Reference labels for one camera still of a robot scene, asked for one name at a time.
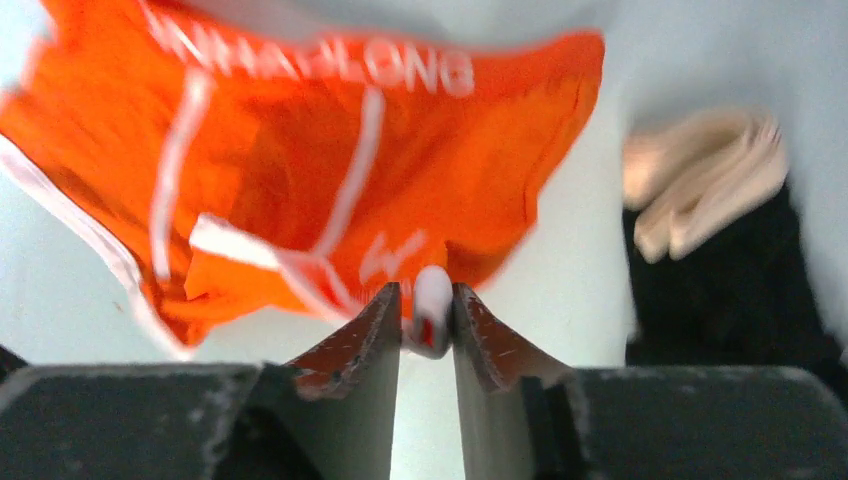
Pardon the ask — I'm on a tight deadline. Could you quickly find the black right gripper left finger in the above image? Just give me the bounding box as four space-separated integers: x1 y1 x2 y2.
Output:
1 283 401 480

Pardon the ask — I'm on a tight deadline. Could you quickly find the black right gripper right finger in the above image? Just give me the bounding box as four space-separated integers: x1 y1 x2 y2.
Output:
453 283 847 479

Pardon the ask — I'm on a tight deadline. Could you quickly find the orange underwear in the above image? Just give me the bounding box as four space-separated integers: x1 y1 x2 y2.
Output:
1 1 605 359

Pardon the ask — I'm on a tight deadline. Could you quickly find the black underwear beige waistband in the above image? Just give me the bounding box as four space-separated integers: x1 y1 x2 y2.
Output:
622 108 847 395

